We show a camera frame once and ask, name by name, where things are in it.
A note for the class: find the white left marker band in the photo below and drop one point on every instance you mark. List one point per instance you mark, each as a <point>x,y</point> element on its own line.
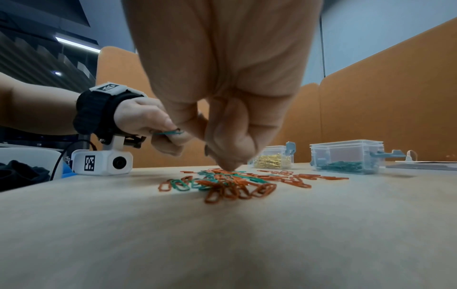
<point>121,89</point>

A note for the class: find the person's left hand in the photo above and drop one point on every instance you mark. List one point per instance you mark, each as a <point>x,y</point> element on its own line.
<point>139,115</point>

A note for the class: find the pile of colored paper clips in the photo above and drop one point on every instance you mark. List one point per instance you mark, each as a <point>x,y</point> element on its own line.
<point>228,186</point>

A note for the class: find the single green paper clip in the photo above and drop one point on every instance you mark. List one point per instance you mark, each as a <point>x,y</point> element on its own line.
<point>167,132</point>

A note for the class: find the black fabric bundle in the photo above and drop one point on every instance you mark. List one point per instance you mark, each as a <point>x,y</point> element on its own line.
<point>21,175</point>

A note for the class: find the blue background object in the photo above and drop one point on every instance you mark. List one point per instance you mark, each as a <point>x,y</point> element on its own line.
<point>67,171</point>

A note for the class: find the person's right hand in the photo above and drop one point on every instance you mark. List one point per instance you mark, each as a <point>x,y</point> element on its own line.
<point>228,50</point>

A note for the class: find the sorted heap of green clips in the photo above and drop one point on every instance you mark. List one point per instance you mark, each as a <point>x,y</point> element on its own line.
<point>348,167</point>

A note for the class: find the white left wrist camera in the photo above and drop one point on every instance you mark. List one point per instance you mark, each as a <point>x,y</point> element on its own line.
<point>103,163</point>

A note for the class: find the transparent box with blue latches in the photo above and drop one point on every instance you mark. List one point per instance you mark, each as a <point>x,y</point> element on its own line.
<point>275,149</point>
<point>350,149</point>

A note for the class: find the person's left forearm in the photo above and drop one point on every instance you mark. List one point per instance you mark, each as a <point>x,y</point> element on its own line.
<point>35,107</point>

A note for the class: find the blue patterned desk mat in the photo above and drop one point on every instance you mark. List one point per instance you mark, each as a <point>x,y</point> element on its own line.
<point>421,165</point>

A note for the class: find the sorted heap of gold clips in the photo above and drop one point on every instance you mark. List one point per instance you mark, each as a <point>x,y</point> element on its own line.
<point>268,161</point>

